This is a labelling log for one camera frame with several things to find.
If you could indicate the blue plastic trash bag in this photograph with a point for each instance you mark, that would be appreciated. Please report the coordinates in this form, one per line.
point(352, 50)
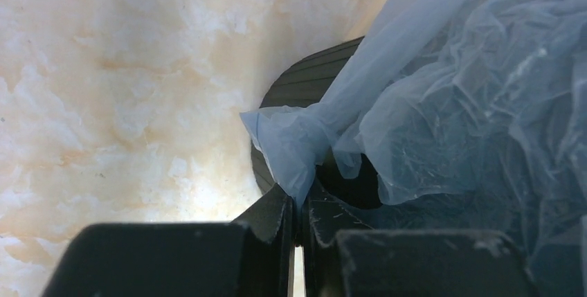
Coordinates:
point(472, 114)

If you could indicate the black trash bin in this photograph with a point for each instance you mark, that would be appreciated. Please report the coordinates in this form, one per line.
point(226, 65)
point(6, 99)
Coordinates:
point(304, 83)

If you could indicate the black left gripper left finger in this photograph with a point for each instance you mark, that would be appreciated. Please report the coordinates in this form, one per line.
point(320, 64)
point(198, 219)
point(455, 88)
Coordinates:
point(249, 256)

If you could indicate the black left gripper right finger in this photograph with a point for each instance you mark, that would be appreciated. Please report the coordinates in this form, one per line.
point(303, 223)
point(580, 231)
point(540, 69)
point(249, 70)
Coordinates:
point(343, 256)

